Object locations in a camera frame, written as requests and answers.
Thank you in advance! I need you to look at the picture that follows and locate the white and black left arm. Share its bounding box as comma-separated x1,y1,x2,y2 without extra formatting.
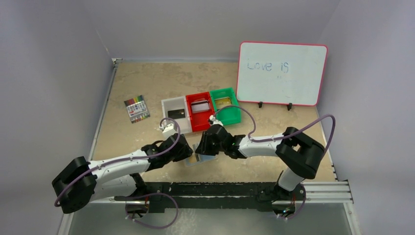
52,134,193,214

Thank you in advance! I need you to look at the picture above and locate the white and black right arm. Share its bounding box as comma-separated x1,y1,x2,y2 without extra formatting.
195,124,325,191

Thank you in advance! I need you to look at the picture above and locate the black card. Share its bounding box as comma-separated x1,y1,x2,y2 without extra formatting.
167,109,186,119

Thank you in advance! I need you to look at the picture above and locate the white card with stripe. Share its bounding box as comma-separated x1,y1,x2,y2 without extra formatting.
190,100,210,114

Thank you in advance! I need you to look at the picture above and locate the red plastic bin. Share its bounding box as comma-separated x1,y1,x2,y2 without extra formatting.
185,92,214,132

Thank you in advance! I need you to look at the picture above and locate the green plastic bin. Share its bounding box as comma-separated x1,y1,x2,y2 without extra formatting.
209,87,241,125

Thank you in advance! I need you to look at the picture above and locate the pack of coloured markers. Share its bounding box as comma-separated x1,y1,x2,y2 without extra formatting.
124,95,150,123

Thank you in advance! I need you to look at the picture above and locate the pink framed whiteboard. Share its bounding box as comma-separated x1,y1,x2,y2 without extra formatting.
236,42,328,106

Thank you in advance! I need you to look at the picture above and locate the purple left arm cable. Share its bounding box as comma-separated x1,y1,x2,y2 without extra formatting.
53,117,182,208

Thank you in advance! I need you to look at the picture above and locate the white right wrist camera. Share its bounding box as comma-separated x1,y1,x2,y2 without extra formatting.
208,115,224,127

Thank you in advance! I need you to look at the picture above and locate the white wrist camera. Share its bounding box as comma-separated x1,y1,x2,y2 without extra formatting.
159,120,178,139
208,115,224,127

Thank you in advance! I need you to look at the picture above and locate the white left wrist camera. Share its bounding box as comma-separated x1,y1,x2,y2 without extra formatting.
159,120,178,139

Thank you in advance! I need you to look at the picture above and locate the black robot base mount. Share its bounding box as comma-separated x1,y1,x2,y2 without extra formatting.
114,181,306,214

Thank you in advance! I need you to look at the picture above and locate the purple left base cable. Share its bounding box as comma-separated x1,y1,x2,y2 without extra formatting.
125,193,179,230

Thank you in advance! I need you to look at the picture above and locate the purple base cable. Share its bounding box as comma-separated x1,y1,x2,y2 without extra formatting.
125,193,179,230
276,185,307,221

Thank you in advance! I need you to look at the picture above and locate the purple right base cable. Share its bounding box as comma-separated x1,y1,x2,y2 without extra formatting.
276,185,307,221

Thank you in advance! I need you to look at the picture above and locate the aluminium frame rail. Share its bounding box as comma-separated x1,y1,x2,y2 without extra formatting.
90,182,352,203

